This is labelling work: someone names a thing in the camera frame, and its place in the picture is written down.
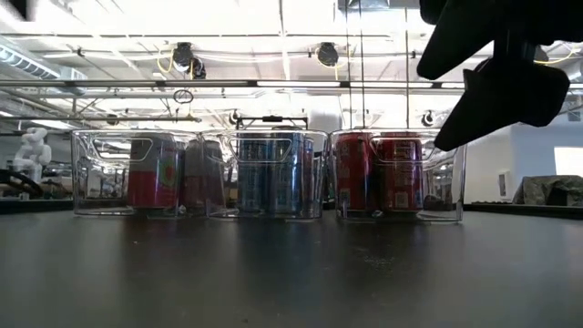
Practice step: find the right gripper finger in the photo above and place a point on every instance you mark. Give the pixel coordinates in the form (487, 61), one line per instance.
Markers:
(514, 95)
(478, 23)

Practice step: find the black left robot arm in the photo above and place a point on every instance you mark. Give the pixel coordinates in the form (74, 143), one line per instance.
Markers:
(22, 9)

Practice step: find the bright white window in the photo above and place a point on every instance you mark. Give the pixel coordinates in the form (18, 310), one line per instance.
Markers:
(568, 160)

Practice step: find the grey-green tarp bundle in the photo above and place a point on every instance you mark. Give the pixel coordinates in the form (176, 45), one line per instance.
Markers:
(549, 190)

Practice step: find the clear plastic bin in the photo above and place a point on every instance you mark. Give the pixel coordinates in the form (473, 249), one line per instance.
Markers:
(442, 196)
(91, 191)
(223, 200)

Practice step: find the small black ceiling reel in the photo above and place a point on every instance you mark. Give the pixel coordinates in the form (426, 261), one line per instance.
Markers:
(111, 119)

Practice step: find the thin horizontal overhead bar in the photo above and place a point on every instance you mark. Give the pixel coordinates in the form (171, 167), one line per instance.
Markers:
(91, 119)

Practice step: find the white wall box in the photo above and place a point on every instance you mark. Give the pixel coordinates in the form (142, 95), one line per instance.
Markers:
(504, 184)

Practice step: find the silver ventilation duct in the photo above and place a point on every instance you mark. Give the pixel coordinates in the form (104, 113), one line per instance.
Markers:
(27, 64)

